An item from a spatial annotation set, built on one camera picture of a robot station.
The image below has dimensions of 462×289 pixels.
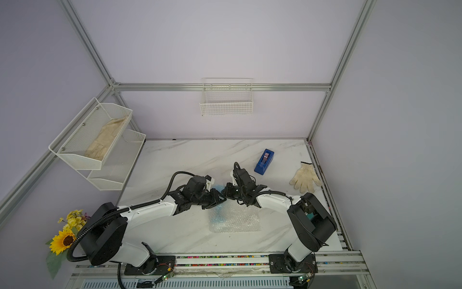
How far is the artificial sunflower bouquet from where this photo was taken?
575mm

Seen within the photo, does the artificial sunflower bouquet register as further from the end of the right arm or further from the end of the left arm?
the end of the right arm

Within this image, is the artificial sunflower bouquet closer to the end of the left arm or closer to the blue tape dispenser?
the end of the left arm

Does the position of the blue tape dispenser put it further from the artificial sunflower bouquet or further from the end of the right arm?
the artificial sunflower bouquet

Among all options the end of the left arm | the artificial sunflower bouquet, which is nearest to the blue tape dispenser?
the end of the left arm

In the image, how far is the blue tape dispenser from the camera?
1.03 m

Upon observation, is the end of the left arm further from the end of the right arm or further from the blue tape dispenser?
the blue tape dispenser

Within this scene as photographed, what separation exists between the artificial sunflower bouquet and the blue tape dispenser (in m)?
0.81
